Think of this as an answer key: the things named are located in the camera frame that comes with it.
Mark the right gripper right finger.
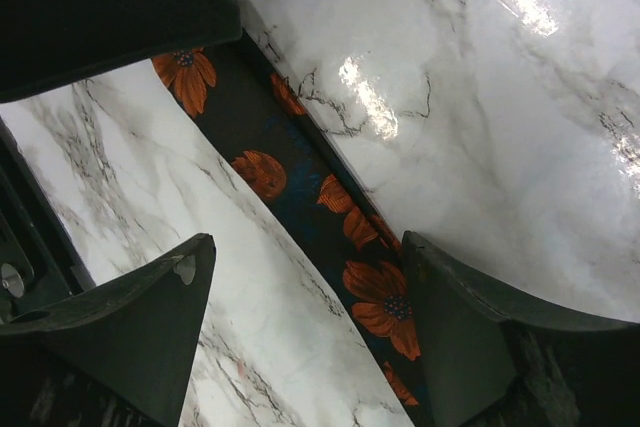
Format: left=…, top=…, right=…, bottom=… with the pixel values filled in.
left=402, top=231, right=639, bottom=426

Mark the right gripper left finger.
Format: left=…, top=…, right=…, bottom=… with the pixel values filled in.
left=1, top=233, right=216, bottom=426

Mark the black orange floral tie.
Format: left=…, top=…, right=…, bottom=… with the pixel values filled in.
left=152, top=42, right=433, bottom=426

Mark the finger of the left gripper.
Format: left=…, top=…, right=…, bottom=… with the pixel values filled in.
left=1, top=0, right=241, bottom=102

